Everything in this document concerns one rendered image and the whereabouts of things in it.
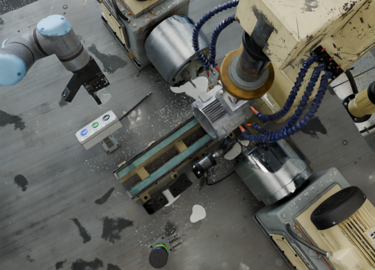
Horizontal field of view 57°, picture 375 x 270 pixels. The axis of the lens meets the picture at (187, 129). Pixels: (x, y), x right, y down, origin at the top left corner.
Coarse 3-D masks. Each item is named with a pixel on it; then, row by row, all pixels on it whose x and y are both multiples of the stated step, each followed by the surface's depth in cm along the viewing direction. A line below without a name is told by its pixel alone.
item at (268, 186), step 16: (240, 144) 135; (272, 144) 125; (288, 144) 127; (240, 160) 133; (256, 160) 125; (272, 160) 124; (288, 160) 124; (304, 160) 127; (240, 176) 135; (256, 176) 127; (272, 176) 124; (288, 176) 123; (304, 176) 125; (256, 192) 130; (272, 192) 124; (288, 192) 123
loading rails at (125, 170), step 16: (176, 128) 149; (192, 128) 153; (160, 144) 148; (176, 144) 156; (192, 144) 149; (208, 144) 150; (144, 160) 146; (176, 160) 147; (128, 176) 151; (144, 176) 152; (160, 176) 144; (176, 176) 154; (128, 192) 141; (144, 192) 147
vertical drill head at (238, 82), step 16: (256, 32) 86; (256, 48) 91; (224, 64) 114; (240, 64) 105; (256, 64) 98; (224, 80) 112; (240, 80) 110; (256, 80) 110; (272, 80) 113; (240, 96) 111; (256, 96) 111
